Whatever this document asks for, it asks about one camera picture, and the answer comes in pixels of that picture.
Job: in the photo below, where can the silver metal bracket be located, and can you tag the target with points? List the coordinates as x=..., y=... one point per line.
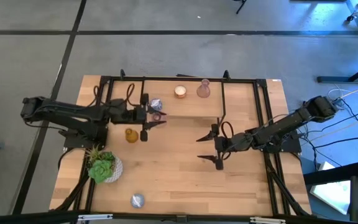
x=95, y=217
x=267, y=220

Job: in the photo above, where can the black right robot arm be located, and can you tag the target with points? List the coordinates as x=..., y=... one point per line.
x=284, y=124

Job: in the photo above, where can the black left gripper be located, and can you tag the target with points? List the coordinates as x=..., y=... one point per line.
x=126, y=113

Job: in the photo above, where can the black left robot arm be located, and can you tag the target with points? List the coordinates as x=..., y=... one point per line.
x=64, y=112

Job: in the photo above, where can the blue metal desk frame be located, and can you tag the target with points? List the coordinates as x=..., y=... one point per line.
x=337, y=79

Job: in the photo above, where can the amber glass candlestick holder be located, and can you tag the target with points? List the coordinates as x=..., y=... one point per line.
x=131, y=136

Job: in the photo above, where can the pink glass candlestick holder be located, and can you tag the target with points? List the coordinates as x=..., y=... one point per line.
x=156, y=117
x=203, y=91

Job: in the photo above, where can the black aluminium table frame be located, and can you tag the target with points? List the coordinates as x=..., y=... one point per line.
x=244, y=80

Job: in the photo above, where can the black power adapter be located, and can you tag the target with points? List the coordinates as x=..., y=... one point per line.
x=338, y=101

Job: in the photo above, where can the bright tilted screen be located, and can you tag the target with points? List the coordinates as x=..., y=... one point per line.
x=331, y=193

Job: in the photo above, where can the black stand leg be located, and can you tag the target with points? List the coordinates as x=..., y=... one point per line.
x=241, y=4

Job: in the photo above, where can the wooden shelf riser black legs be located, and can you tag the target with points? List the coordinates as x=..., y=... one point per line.
x=191, y=105

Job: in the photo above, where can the green succulent in white pot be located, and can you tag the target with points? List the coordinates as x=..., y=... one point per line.
x=99, y=171

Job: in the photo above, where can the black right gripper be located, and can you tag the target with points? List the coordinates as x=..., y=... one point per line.
x=233, y=143

